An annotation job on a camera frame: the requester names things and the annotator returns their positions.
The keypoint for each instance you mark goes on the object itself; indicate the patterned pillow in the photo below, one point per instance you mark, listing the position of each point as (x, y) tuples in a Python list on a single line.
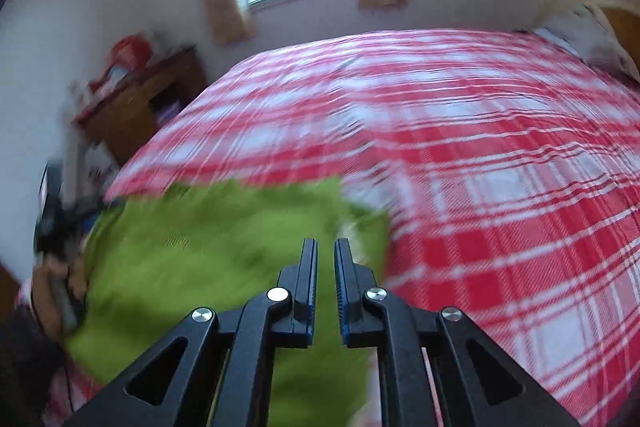
[(580, 37)]

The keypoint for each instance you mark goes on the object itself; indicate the bed with red plaid sheet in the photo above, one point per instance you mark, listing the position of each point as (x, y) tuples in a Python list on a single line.
[(475, 157)]

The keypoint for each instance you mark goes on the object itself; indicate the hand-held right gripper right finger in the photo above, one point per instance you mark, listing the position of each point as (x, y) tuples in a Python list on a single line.
[(342, 292)]

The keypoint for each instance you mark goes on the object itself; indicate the wooden desk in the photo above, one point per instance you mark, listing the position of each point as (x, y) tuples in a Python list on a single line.
[(135, 107)]

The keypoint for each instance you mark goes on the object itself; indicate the red gift box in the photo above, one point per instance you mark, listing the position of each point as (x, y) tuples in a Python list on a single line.
[(131, 53)]

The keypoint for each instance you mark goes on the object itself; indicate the green orange striped sweater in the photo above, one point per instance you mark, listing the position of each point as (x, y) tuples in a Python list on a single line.
[(200, 257)]

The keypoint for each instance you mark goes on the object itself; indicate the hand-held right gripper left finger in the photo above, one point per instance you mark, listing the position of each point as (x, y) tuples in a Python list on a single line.
[(310, 292)]

